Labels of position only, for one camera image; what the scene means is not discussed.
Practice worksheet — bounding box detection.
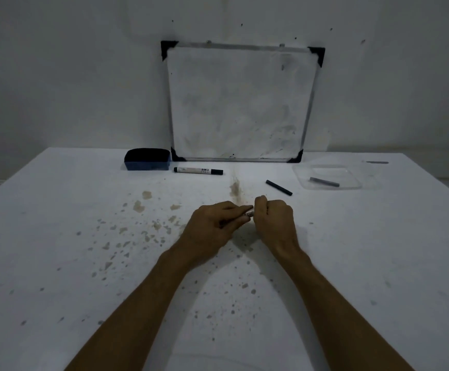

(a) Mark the person's right forearm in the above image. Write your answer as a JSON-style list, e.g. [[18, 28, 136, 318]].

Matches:
[[273, 243, 415, 371]]

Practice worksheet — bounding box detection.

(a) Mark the person's left hand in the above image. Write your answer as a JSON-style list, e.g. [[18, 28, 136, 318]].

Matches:
[[176, 201, 253, 263]]

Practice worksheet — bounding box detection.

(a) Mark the person's left forearm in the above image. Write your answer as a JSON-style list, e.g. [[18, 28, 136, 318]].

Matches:
[[65, 245, 217, 371]]

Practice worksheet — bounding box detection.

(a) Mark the person's right hand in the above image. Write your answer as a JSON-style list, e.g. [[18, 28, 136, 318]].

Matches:
[[253, 195, 301, 261]]

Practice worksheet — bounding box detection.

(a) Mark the white marker pen black cap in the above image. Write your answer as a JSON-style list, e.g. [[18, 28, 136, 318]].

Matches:
[[173, 167, 224, 176]]

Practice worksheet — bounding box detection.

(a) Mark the black marker refill stick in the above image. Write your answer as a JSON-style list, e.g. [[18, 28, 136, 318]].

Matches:
[[265, 180, 293, 196]]

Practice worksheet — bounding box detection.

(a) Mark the silver marker pen body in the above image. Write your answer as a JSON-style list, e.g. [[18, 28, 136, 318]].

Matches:
[[221, 207, 255, 228]]

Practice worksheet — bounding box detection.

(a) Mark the blue whiteboard eraser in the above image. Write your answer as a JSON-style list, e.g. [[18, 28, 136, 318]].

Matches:
[[124, 148, 172, 171]]

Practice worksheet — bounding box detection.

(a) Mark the clear plastic tray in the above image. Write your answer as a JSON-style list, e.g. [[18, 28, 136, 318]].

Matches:
[[292, 164, 383, 191]]

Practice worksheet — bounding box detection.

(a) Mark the white framed whiteboard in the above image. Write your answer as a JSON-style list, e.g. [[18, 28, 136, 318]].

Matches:
[[160, 40, 326, 163]]

